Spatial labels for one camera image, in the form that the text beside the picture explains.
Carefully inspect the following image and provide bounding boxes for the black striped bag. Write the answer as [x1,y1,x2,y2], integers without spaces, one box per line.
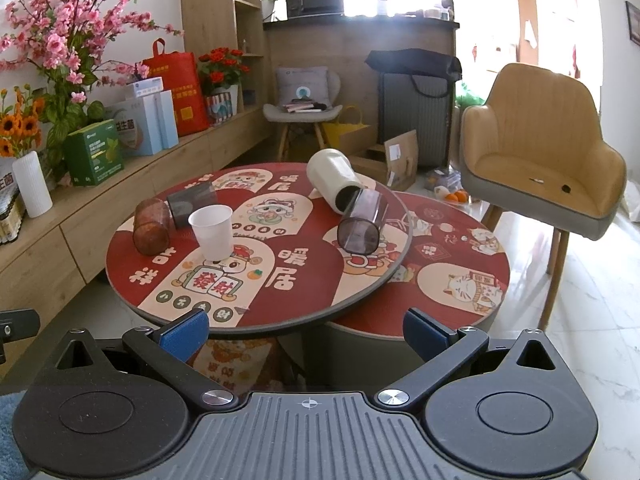
[377,72,456,171]

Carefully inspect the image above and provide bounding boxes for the patterned box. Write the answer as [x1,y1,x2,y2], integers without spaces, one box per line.
[0,172,27,247]

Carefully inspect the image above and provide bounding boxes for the white ceramic cup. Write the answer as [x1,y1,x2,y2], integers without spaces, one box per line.
[306,149,364,215]

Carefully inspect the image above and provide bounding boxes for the small grey chair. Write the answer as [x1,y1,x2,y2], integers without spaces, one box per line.
[262,102,346,163]

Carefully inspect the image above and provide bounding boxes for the tan armchair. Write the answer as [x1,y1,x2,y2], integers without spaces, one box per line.
[458,62,629,332]

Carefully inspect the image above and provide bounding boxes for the sunflower bouquet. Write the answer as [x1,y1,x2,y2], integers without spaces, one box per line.
[0,85,47,162]

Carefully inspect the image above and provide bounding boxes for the white box with round print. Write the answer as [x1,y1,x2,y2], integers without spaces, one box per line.
[102,101,147,155]

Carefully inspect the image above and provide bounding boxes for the oranges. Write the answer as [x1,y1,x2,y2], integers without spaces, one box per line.
[434,185,472,205]

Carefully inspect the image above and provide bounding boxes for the white blue gift boxes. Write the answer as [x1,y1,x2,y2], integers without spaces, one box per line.
[131,91,180,157]

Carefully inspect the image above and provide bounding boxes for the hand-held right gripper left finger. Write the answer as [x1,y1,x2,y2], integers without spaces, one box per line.
[52,308,240,414]

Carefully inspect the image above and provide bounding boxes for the pink blossom branches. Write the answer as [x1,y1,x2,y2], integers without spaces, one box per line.
[0,0,186,173]

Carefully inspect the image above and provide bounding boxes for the wooden shelf unit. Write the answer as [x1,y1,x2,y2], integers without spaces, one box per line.
[179,0,274,113]

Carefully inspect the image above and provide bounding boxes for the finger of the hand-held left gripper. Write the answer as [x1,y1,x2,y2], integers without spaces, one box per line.
[0,309,42,365]

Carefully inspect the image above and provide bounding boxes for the small white blue box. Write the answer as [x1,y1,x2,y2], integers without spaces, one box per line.
[130,77,165,99]

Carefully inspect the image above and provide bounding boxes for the round table with red print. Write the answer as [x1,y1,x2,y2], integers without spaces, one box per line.
[105,162,411,335]

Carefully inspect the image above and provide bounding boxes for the wooden sideboard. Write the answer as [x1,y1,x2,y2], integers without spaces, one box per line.
[0,105,274,378]

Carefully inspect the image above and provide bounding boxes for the green box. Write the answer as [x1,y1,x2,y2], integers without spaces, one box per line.
[63,119,126,187]

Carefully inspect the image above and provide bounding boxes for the books on chair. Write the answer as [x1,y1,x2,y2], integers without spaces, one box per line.
[282,99,329,114]

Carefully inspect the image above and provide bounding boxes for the brown transparent cup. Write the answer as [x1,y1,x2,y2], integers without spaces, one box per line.
[132,198,173,256]

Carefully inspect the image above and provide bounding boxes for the cardboard box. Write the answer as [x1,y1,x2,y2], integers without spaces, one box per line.
[350,129,422,192]

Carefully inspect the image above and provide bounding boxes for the wooden counter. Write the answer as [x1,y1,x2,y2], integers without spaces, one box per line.
[262,16,461,128]

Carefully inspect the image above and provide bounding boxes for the red shopping bag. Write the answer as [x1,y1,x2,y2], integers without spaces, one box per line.
[142,38,211,137]

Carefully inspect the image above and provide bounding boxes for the grey cushion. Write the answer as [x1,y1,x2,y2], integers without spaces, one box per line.
[274,66,331,109]

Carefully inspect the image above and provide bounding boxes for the white ribbed vase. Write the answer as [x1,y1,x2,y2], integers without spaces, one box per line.
[11,150,54,219]

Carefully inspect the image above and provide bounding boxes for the grey transparent cup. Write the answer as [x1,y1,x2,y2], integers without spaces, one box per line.
[336,189,390,256]
[166,182,219,231]

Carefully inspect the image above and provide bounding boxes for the red potted flowers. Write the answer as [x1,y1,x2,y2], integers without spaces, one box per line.
[195,47,251,126]

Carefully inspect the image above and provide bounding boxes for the low round table red print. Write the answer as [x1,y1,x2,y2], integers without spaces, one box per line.
[278,190,511,396]

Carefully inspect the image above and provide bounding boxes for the yellow paper bag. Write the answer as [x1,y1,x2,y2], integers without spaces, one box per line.
[322,105,374,159]

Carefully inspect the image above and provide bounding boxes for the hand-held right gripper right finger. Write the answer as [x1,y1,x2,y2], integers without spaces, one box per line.
[376,307,564,412]

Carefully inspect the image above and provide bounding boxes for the black printer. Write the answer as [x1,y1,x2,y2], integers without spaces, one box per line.
[284,0,346,21]

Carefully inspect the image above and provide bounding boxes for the framed wall picture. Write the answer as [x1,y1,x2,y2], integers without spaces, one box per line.
[624,0,640,46]

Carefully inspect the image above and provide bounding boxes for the white paper cup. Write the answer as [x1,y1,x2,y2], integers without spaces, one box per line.
[188,205,235,262]

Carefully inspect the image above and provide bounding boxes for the blue rug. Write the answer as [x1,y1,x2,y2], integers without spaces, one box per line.
[0,391,32,480]

